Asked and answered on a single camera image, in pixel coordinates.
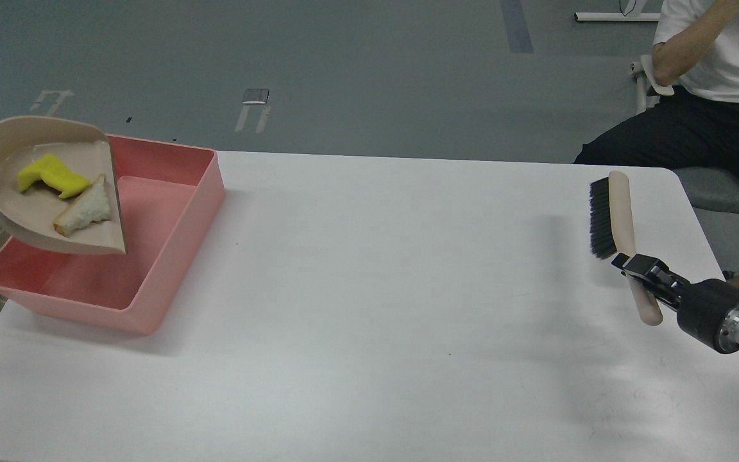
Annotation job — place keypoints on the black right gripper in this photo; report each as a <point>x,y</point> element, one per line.
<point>708,311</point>

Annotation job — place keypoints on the beige hand brush black bristles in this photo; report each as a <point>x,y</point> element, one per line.
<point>612,232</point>

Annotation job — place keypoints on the white bread slice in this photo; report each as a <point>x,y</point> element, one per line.
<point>91,206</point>

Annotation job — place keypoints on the beige plastic dustpan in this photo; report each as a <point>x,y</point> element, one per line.
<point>29,213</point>

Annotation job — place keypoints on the yellow sponge piece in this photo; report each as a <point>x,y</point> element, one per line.
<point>54,174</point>

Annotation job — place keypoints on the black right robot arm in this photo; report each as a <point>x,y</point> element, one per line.
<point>708,310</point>

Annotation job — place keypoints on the pink plastic bin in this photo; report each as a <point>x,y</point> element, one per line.
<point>170,195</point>

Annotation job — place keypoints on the grey white office chair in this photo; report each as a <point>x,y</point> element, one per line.
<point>714,190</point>

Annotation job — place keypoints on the person in white shirt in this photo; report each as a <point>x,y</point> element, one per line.
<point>696,52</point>

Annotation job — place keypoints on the silver floor socket plate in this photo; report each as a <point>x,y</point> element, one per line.
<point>255,96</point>

